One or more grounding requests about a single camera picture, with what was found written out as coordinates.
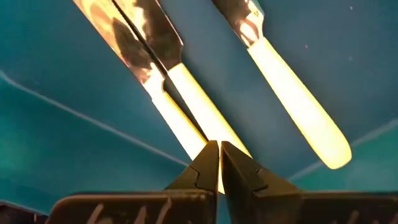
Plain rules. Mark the dark blue plastic bin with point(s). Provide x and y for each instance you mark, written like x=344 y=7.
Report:
x=62 y=124

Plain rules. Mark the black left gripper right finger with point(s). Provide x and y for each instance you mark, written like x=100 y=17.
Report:
x=248 y=193

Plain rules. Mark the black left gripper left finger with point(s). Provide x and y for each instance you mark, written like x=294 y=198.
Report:
x=205 y=174

